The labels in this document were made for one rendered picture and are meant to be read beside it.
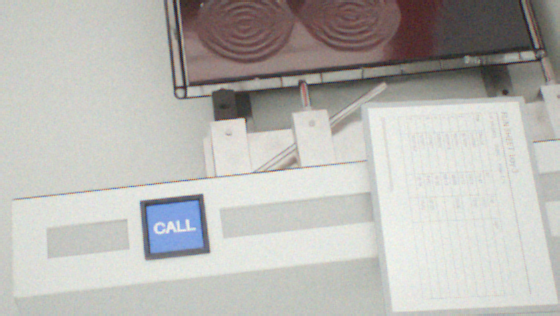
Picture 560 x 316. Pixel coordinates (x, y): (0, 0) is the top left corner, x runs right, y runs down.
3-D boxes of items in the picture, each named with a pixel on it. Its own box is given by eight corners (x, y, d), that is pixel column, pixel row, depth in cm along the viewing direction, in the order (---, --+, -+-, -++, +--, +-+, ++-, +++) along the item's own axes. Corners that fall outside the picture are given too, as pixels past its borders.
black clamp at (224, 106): (212, 102, 120) (211, 88, 118) (234, 100, 120) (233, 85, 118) (215, 132, 118) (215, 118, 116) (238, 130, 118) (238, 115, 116)
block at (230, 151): (210, 136, 118) (209, 120, 116) (244, 132, 118) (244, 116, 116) (219, 208, 114) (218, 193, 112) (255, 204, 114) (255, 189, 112)
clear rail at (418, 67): (173, 91, 120) (172, 83, 119) (544, 52, 122) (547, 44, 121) (174, 103, 119) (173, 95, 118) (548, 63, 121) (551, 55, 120)
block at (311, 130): (291, 127, 119) (292, 111, 116) (325, 124, 119) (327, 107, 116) (303, 199, 115) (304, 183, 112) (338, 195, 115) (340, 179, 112)
